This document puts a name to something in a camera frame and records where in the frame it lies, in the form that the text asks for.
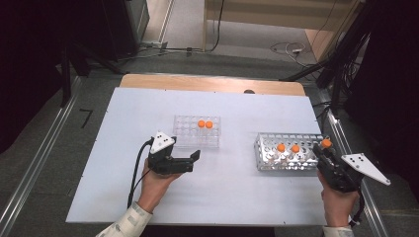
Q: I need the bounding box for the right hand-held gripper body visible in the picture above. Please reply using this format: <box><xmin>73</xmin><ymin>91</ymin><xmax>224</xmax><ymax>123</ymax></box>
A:
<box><xmin>323</xmin><ymin>152</ymin><xmax>392</xmax><ymax>194</ymax></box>

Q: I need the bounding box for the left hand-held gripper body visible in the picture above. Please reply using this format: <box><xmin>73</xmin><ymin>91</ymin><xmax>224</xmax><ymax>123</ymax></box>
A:
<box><xmin>147</xmin><ymin>130</ymin><xmax>177</xmax><ymax>176</ymax></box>

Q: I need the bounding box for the clear plastic tube rack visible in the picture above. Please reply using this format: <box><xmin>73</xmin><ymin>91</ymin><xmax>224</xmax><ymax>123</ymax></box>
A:
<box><xmin>172</xmin><ymin>115</ymin><xmax>221</xmax><ymax>149</ymax></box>

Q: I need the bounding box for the perforated metal tube rack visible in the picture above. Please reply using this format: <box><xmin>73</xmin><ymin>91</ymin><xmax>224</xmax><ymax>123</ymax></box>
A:
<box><xmin>253</xmin><ymin>131</ymin><xmax>330</xmax><ymax>173</ymax></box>

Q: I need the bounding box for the person's left hand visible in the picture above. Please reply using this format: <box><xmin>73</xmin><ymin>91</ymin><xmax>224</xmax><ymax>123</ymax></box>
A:
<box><xmin>136</xmin><ymin>159</ymin><xmax>183</xmax><ymax>213</ymax></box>

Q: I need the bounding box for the person's right hand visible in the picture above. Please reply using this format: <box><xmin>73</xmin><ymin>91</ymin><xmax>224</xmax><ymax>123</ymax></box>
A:
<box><xmin>317</xmin><ymin>170</ymin><xmax>361</xmax><ymax>228</ymax></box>

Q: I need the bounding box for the white table board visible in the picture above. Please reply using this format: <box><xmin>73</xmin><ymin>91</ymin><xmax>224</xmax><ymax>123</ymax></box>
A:
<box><xmin>64</xmin><ymin>86</ymin><xmax>354</xmax><ymax>228</ymax></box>

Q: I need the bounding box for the wooden table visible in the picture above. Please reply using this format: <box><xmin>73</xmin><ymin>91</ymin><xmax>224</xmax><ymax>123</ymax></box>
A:
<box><xmin>119</xmin><ymin>73</ymin><xmax>307</xmax><ymax>98</ymax></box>

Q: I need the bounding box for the black metal stand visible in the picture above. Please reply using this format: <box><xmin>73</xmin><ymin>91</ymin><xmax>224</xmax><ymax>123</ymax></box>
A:
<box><xmin>58</xmin><ymin>39</ymin><xmax>127</xmax><ymax>109</ymax></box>

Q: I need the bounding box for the dark cabinet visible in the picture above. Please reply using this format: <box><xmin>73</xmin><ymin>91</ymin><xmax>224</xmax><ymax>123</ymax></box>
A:
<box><xmin>100</xmin><ymin>0</ymin><xmax>151</xmax><ymax>62</ymax></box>

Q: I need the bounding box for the light wooden furniture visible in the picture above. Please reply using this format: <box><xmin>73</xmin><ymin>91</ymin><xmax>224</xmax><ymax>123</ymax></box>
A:
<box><xmin>203</xmin><ymin>0</ymin><xmax>365</xmax><ymax>63</ymax></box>

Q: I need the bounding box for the aluminium floor rail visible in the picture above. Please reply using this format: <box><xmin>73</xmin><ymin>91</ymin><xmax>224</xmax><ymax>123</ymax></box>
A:
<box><xmin>317</xmin><ymin>88</ymin><xmax>390</xmax><ymax>237</ymax></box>
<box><xmin>0</xmin><ymin>76</ymin><xmax>83</xmax><ymax>237</ymax></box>

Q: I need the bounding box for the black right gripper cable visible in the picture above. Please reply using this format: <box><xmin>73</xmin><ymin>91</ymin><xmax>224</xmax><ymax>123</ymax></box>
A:
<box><xmin>348</xmin><ymin>190</ymin><xmax>367</xmax><ymax>228</ymax></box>

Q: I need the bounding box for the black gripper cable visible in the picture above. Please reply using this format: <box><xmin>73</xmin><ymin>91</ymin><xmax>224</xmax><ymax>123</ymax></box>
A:
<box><xmin>348</xmin><ymin>190</ymin><xmax>367</xmax><ymax>228</ymax></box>
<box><xmin>126</xmin><ymin>137</ymin><xmax>155</xmax><ymax>209</ymax></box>

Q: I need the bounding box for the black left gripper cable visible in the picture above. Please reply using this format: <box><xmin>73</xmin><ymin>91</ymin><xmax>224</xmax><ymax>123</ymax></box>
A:
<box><xmin>126</xmin><ymin>137</ymin><xmax>155</xmax><ymax>209</ymax></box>

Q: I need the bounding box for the black stand with cables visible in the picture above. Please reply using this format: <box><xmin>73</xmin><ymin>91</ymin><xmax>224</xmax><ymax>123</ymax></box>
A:
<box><xmin>279</xmin><ymin>0</ymin><xmax>375</xmax><ymax>115</ymax></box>

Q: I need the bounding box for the white floor cable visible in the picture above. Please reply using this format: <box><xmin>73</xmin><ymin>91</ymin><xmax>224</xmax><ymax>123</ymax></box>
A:
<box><xmin>269</xmin><ymin>40</ymin><xmax>318</xmax><ymax>69</ymax></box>

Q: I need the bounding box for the black hanging cable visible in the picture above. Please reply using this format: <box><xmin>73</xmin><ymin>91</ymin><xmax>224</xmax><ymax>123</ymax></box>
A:
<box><xmin>206</xmin><ymin>0</ymin><xmax>227</xmax><ymax>53</ymax></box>

